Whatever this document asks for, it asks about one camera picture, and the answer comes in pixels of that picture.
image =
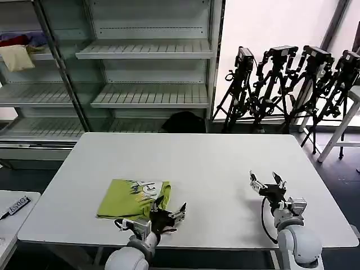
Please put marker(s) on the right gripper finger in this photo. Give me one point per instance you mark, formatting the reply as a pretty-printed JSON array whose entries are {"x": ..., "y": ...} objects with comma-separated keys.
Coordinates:
[
  {"x": 256, "y": 184},
  {"x": 281, "y": 182}
]

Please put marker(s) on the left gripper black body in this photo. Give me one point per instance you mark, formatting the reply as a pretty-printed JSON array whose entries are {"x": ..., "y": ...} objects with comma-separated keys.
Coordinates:
[{"x": 161, "y": 222}]

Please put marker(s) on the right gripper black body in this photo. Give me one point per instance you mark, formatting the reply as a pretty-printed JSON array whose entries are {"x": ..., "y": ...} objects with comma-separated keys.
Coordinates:
[{"x": 274, "y": 192}]

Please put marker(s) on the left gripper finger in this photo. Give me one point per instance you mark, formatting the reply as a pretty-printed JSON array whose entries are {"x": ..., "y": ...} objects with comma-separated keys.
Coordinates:
[
  {"x": 179, "y": 215},
  {"x": 157, "y": 205}
]

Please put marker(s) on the green printed t-shirt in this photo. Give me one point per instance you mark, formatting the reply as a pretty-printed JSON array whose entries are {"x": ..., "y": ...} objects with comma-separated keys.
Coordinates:
[{"x": 123, "y": 199}]

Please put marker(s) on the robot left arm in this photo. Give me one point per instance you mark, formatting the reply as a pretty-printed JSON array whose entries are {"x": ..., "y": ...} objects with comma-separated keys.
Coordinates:
[{"x": 132, "y": 253}]

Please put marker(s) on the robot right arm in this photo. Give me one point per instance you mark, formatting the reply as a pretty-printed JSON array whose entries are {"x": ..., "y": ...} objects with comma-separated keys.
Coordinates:
[{"x": 298, "y": 242}]

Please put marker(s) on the white stand with legs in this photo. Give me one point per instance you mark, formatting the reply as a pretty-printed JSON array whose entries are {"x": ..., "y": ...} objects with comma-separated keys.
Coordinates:
[{"x": 341, "y": 121}]

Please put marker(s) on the black bag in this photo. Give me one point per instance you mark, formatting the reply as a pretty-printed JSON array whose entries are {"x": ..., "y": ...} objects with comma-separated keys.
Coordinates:
[{"x": 184, "y": 122}]

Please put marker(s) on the empty grey shelf unit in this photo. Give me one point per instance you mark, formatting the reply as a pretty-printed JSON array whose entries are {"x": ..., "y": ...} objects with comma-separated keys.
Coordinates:
[{"x": 152, "y": 76}]

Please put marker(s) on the black tripod with camera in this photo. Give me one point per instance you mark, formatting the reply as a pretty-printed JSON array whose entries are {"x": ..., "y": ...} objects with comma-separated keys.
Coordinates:
[
  {"x": 239, "y": 92},
  {"x": 308, "y": 87},
  {"x": 271, "y": 90},
  {"x": 341, "y": 92}
]

